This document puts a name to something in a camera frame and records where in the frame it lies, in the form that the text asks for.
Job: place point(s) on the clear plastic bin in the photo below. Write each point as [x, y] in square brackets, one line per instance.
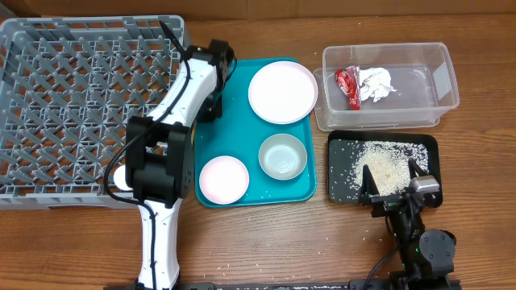
[422, 75]

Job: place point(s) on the black tray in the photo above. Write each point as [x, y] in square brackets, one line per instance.
[428, 141]

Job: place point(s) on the grey dish rack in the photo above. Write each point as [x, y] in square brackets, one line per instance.
[68, 88]

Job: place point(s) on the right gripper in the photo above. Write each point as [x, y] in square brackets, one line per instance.
[388, 201]

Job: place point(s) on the small white pink bowl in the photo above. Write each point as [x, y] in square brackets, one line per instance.
[224, 180]

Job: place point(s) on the white napkin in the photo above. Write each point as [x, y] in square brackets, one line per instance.
[374, 83]

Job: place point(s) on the teal serving tray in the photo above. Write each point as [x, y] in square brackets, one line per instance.
[240, 132]

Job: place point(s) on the red snack wrapper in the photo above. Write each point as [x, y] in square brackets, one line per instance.
[347, 80]

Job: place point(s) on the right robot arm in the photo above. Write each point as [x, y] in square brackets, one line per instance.
[426, 255]

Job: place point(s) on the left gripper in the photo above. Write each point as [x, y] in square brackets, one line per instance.
[214, 114]

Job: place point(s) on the white cup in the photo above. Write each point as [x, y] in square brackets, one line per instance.
[119, 178]

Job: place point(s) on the pile of rice grains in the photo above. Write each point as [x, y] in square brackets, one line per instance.
[387, 161]

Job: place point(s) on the large white plate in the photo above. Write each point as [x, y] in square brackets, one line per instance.
[282, 92]

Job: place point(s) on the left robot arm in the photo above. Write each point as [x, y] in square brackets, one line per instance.
[159, 161]

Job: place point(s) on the grey bowl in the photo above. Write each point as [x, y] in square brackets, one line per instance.
[282, 157]

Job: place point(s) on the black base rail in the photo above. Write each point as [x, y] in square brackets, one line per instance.
[351, 285]

